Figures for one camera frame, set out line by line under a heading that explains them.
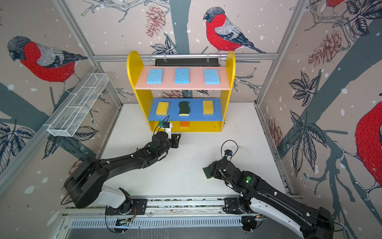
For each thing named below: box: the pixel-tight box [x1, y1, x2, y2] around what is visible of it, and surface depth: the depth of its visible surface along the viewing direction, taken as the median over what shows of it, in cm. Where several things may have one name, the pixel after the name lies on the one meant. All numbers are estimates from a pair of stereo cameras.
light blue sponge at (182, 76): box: [174, 68, 190, 85], surface depth 78 cm
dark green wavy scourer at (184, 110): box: [179, 101, 191, 117], surface depth 100 cm
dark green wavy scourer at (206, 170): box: [202, 166, 213, 179], surface depth 86 cm
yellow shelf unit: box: [126, 50, 236, 132], surface depth 83 cm
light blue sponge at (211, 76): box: [203, 68, 220, 85], surface depth 78 cm
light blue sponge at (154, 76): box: [146, 68, 164, 85], surface depth 78 cm
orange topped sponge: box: [180, 120, 191, 128], surface depth 106 cm
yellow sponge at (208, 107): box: [202, 100, 214, 116], surface depth 99 cm
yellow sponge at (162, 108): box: [155, 101, 170, 116], surface depth 98 cm
